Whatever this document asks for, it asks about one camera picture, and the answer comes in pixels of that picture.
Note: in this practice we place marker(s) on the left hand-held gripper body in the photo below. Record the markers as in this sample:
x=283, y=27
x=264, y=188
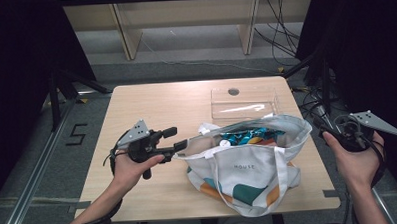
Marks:
x=137, y=135

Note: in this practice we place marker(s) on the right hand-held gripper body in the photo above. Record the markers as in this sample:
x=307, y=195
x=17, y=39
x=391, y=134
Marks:
x=373, y=122

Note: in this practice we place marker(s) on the blue chip bag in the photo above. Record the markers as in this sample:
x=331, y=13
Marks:
x=244, y=136

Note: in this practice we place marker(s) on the white patterned tote bag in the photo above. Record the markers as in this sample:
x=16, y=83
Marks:
x=249, y=177

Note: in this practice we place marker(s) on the clear plastic box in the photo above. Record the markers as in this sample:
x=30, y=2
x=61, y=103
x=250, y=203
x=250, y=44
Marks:
x=243, y=105

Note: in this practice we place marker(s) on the person's left hand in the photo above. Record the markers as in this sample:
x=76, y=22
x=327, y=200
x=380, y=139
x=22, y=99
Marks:
x=130, y=171

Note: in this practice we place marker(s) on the person's right hand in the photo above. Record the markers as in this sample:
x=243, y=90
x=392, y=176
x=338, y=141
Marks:
x=358, y=166

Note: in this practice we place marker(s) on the yellow floor tape piece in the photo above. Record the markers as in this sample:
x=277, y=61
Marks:
x=280, y=69
x=82, y=100

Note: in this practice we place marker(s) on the black curtain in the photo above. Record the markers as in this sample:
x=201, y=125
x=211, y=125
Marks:
x=12, y=81
x=368, y=52

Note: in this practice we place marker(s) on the light wooden desk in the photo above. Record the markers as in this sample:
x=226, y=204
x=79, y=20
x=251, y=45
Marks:
x=183, y=12

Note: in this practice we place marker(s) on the aluminium floor rail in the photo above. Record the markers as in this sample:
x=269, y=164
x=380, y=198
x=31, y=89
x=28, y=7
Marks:
x=29, y=194
x=385, y=209

